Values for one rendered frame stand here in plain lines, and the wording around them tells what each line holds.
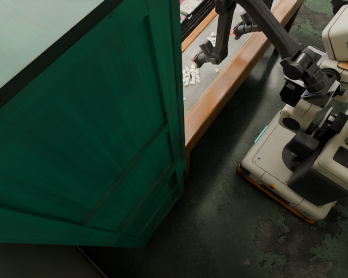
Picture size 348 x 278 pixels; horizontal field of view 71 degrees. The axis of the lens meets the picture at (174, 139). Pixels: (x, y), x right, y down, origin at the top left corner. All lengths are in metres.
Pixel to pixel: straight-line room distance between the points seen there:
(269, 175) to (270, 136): 0.31
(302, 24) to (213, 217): 2.32
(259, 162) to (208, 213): 0.56
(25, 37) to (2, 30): 0.04
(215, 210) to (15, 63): 1.84
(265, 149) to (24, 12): 1.75
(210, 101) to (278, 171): 0.76
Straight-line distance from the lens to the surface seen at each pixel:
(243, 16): 1.63
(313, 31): 3.26
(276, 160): 1.94
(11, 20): 0.43
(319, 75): 1.10
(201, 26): 1.90
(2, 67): 0.37
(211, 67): 1.68
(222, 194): 2.07
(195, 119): 1.42
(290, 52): 1.06
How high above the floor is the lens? 2.01
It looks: 65 degrees down
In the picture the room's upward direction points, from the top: 8 degrees counter-clockwise
